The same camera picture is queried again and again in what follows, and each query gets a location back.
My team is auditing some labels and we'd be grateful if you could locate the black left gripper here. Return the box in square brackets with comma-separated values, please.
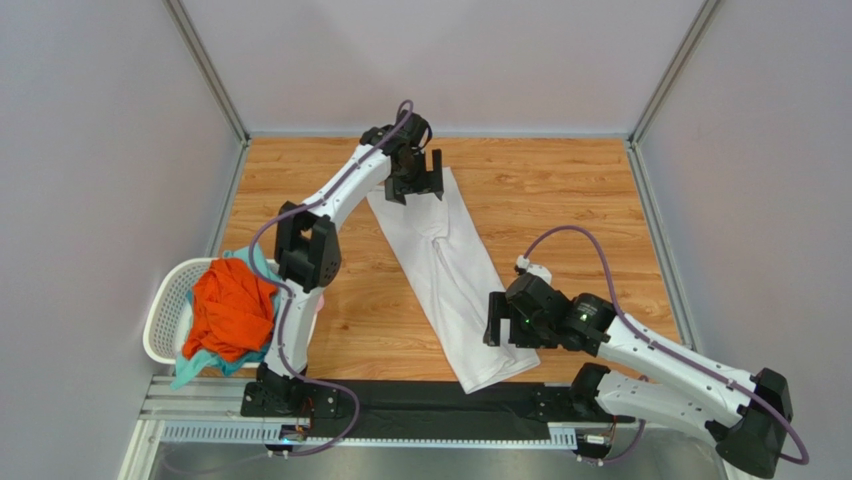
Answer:
[388, 149, 445, 206]

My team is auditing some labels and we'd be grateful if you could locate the white t shirt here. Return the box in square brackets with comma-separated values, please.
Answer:
[367, 168, 540, 394]

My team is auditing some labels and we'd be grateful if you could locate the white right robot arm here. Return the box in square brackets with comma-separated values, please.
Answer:
[483, 271, 792, 479]

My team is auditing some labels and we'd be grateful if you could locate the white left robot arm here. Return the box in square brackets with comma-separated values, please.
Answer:
[241, 100, 444, 417]

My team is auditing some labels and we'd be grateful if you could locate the orange t shirt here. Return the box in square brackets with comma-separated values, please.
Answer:
[181, 257, 278, 363]

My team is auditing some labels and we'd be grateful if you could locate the teal t shirt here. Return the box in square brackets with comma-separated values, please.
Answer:
[170, 246, 281, 390]

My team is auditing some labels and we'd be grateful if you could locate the white plastic laundry basket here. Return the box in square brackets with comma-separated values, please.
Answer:
[143, 258, 260, 369]

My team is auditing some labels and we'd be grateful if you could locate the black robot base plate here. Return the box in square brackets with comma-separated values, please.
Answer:
[240, 380, 634, 441]

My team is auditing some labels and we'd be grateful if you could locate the aluminium frame rail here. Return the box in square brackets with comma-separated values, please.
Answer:
[119, 375, 760, 480]

